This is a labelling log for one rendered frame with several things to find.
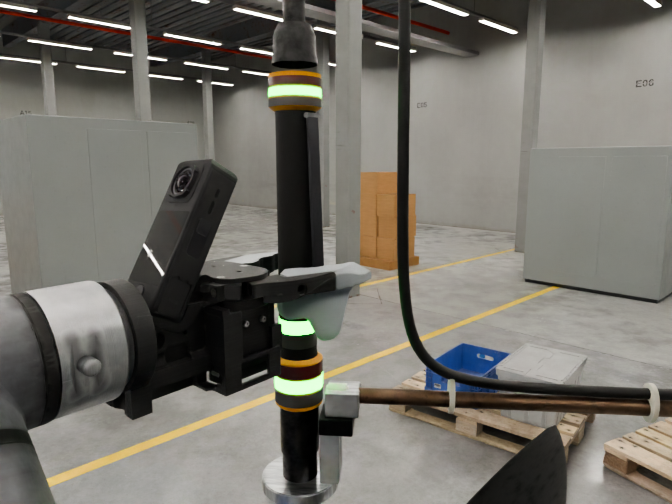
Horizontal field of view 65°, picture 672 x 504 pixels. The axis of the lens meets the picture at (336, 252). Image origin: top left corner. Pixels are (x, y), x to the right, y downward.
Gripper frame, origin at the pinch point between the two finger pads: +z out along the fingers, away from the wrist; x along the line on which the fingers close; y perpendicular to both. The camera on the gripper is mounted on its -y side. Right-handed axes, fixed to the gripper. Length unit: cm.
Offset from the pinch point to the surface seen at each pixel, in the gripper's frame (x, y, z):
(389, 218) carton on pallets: -466, 82, 679
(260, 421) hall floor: -226, 166, 185
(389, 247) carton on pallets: -462, 130, 675
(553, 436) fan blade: 12.5, 24.7, 28.6
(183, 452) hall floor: -232, 166, 129
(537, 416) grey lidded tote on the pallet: -70, 144, 273
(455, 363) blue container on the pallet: -148, 143, 314
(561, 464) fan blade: 12.3, 31.0, 33.9
